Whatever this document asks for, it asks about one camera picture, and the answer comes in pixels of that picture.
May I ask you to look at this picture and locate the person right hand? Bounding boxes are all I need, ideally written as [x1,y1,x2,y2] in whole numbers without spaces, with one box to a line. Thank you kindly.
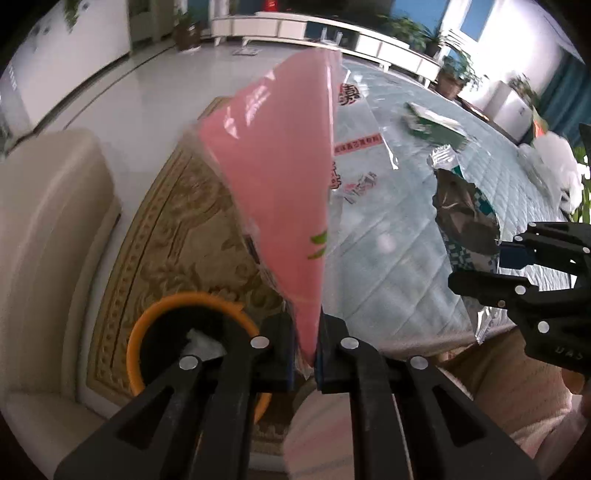
[562,369,591,419]

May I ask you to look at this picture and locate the pink clear plastic bag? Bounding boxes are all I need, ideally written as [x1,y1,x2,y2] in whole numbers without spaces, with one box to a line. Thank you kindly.
[185,49,398,361]

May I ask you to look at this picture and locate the potted plants on cabinet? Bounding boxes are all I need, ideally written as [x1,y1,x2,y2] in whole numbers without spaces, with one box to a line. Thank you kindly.
[386,16,446,58]

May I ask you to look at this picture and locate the dark green small box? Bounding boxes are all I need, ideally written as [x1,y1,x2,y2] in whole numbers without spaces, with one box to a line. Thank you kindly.
[403,102,468,151]

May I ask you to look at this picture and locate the white side cabinet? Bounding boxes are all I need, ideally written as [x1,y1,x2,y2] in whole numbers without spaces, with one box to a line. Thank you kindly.
[484,82,533,143]

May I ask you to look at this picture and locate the beige sofa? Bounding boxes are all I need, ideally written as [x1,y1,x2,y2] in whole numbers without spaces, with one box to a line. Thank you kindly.
[1,129,120,477]

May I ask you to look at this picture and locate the white tv cabinet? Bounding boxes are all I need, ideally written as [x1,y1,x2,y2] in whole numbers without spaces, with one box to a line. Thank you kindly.
[211,12,441,86]

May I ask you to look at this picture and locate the potted plant brown pot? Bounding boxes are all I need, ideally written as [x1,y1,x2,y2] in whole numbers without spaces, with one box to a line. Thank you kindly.
[436,49,482,100]

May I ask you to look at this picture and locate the patterned beige carpet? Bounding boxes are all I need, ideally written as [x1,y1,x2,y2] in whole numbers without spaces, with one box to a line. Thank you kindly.
[85,95,306,444]

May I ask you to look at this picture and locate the dark pot floor plant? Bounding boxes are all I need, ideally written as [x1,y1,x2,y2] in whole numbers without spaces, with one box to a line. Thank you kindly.
[172,11,201,52]

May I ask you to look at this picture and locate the green white wrapper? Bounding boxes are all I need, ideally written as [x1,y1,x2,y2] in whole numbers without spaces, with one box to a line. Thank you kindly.
[431,168,509,345]

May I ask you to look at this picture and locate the light blue quilted table cover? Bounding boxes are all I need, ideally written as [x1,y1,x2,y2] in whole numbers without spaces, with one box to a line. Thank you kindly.
[322,60,562,356]

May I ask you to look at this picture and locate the orange rim trash bin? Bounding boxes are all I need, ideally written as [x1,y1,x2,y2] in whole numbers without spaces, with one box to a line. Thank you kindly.
[125,292,259,396]

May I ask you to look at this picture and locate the white plastic bag far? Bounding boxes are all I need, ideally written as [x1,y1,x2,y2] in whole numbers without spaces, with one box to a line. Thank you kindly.
[518,132,583,214]

